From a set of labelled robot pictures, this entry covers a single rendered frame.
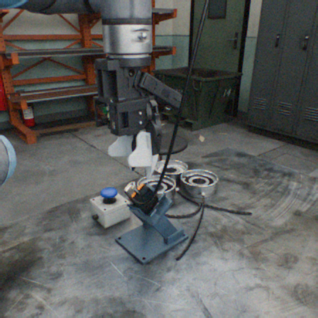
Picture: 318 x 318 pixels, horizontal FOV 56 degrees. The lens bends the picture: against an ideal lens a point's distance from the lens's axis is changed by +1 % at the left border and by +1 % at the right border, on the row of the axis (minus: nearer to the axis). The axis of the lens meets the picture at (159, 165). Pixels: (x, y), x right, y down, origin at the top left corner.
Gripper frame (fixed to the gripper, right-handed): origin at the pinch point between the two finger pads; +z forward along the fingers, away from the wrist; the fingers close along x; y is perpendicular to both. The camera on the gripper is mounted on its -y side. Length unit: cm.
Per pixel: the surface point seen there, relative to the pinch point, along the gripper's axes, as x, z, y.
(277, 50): -138, -1, -297
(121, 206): -10.1, 14.1, -0.9
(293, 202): 12.6, 18.5, -40.2
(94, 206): -15.2, 14.7, 3.3
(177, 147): -70, 37, -79
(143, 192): 0.7, 5.1, 0.5
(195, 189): -5.6, 15.2, -21.9
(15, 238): -20.5, 18.0, 20.2
